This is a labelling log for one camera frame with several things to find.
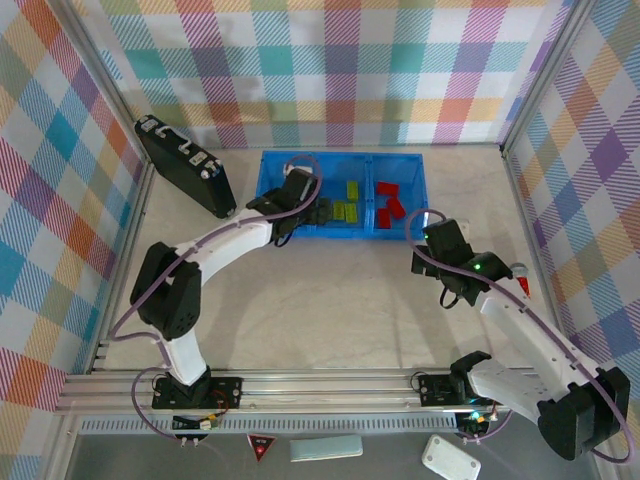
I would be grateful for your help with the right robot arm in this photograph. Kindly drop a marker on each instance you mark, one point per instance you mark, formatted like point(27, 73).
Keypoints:
point(525, 325)

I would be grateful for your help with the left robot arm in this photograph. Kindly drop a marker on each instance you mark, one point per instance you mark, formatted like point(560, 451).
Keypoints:
point(225, 240)

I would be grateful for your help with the red glitter tube grey cap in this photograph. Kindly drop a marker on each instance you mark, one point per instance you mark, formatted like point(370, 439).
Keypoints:
point(524, 285)

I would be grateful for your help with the black carrying case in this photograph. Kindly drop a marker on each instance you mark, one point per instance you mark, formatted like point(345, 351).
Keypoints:
point(175, 160)

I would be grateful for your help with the white rounded plate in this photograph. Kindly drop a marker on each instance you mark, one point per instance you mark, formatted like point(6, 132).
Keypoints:
point(450, 457)

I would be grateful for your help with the white plastic card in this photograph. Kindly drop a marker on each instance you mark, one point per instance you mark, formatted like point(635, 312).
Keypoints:
point(325, 447)

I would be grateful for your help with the red triangle sticker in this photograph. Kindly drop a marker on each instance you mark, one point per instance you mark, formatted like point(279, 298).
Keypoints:
point(261, 446)

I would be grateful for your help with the aluminium side rail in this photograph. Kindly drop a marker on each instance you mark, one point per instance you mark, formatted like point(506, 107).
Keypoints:
point(120, 270)
point(531, 225)

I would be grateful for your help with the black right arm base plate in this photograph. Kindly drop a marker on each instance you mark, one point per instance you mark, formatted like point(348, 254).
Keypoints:
point(432, 390)

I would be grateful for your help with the aluminium mounting rail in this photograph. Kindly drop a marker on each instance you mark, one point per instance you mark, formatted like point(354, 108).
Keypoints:
point(325, 390)

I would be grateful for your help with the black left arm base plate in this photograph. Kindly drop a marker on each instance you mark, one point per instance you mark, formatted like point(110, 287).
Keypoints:
point(227, 390)

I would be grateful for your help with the aluminium frame post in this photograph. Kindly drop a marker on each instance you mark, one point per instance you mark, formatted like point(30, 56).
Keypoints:
point(107, 82)
point(545, 70)

